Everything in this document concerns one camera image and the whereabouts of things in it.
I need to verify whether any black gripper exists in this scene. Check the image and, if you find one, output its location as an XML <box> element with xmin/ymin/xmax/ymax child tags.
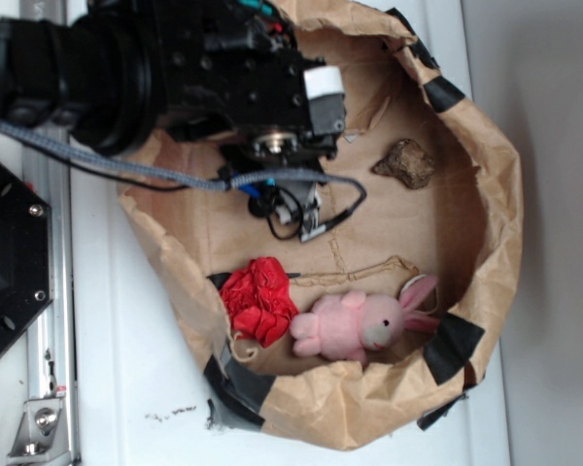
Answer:
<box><xmin>150</xmin><ymin>1</ymin><xmax>345</xmax><ymax>165</ymax></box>

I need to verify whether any pink plush bunny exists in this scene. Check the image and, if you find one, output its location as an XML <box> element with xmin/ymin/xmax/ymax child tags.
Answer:
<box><xmin>290</xmin><ymin>275</ymin><xmax>439</xmax><ymax>366</ymax></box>

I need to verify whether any red crumpled paper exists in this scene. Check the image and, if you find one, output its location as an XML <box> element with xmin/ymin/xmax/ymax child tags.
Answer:
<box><xmin>220</xmin><ymin>257</ymin><xmax>298</xmax><ymax>349</ymax></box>

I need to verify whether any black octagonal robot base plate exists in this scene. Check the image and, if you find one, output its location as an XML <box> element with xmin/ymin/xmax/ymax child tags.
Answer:
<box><xmin>0</xmin><ymin>163</ymin><xmax>51</xmax><ymax>358</ymax></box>

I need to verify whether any grey braided cable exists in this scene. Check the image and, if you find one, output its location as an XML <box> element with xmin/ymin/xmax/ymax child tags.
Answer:
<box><xmin>0</xmin><ymin>120</ymin><xmax>368</xmax><ymax>229</ymax></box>

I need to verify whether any aluminium extrusion rail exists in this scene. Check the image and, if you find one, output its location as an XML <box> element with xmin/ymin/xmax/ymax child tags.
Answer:
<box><xmin>6</xmin><ymin>0</ymin><xmax>82</xmax><ymax>466</ymax></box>

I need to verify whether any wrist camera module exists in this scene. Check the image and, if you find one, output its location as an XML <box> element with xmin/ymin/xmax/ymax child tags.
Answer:
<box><xmin>238</xmin><ymin>178</ymin><xmax>331</xmax><ymax>243</ymax></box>

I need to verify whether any silver corner bracket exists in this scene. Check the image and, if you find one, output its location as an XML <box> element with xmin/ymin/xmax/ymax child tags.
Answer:
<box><xmin>7</xmin><ymin>398</ymin><xmax>68</xmax><ymax>465</ymax></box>

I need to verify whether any brown paper bag basket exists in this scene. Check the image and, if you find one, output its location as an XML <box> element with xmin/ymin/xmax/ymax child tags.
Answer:
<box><xmin>119</xmin><ymin>1</ymin><xmax>523</xmax><ymax>450</ymax></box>

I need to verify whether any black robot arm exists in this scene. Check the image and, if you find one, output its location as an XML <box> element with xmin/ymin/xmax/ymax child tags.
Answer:
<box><xmin>0</xmin><ymin>1</ymin><xmax>345</xmax><ymax>165</ymax></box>

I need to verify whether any brown rock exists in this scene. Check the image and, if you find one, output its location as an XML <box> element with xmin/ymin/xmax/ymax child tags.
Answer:
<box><xmin>371</xmin><ymin>139</ymin><xmax>436</xmax><ymax>189</ymax></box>

